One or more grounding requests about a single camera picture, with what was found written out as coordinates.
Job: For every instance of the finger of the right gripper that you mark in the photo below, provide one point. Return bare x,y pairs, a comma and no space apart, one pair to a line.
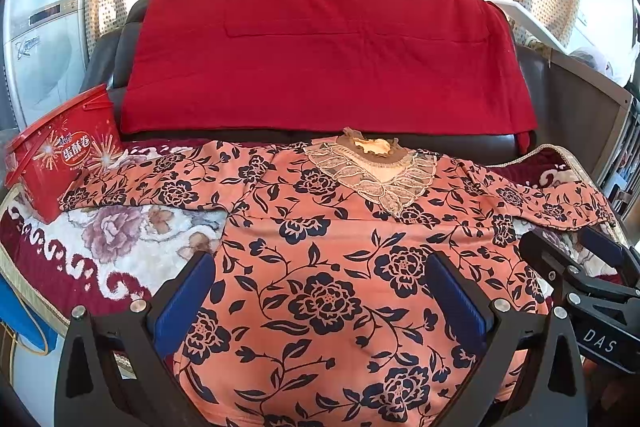
542,252
625,260

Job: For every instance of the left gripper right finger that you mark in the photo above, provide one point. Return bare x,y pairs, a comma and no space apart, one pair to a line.
527,369

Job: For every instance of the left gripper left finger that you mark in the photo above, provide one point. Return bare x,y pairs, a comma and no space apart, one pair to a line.
113,368

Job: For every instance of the orange floral blouse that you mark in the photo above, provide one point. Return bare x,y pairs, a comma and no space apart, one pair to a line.
320,310

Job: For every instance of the maroon floral plush blanket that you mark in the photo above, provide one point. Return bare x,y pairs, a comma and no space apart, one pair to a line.
125,254

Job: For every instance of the red gift box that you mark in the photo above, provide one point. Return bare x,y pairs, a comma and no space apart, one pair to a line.
47,156

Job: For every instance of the white window ledge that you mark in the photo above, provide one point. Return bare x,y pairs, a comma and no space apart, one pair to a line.
525,19

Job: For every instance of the black leather sofa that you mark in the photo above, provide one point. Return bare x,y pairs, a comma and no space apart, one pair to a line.
111,62

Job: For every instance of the white refrigerator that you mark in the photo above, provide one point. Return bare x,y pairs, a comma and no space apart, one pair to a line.
44,52

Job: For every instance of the red blanket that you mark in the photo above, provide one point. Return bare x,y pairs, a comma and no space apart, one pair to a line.
437,67

